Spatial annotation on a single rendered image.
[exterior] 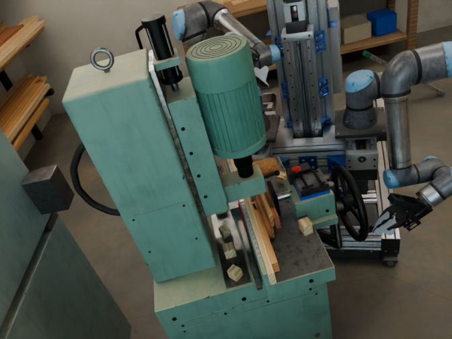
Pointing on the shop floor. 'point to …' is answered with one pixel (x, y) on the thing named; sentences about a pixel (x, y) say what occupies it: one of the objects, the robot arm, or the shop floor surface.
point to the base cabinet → (264, 319)
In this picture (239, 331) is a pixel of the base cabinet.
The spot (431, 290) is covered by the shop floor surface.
